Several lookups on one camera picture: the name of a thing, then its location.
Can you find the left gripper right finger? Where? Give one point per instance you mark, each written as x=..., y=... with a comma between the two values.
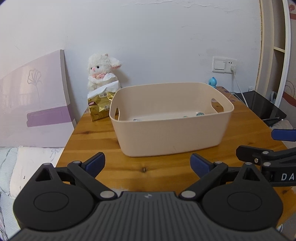
x=211, y=175

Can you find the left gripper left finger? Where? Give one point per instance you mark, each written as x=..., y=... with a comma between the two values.
x=85, y=174

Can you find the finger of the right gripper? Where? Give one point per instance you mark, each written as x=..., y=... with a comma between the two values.
x=254, y=155
x=283, y=134

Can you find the green plaid cloth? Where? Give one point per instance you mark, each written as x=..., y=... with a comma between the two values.
x=197, y=114

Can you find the black tablet device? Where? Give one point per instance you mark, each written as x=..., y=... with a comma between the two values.
x=263, y=108

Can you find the gold tissue pack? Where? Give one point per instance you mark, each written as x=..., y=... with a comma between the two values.
x=99, y=100

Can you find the beige plastic storage basket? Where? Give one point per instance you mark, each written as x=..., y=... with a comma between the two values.
x=162, y=130

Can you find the blue duck figurine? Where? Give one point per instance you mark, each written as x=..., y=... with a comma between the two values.
x=212, y=82

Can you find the white plush lamb toy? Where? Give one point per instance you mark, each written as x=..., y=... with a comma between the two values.
x=101, y=70

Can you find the white wall switch socket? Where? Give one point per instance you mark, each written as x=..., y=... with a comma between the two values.
x=223, y=64

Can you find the white bookshelf frame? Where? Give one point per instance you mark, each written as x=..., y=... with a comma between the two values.
x=276, y=48

